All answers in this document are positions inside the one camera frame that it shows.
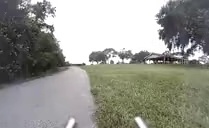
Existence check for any distant group of trees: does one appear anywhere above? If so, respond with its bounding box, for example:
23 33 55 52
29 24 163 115
88 47 151 65

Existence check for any grass strip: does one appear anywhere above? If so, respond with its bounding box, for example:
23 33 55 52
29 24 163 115
79 63 209 128

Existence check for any open shelter building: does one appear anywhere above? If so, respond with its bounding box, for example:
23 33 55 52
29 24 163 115
143 51 190 65

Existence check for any grey asphalt path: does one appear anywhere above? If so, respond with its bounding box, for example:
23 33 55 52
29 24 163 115
0 65 97 128

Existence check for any robot's own part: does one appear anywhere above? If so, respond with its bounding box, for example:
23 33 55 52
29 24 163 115
134 116 149 128
64 116 77 128

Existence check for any row of trees and bushes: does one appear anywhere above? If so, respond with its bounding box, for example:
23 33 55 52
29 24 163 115
0 0 68 86

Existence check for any large dark tree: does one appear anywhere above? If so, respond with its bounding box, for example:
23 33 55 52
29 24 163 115
155 0 209 65

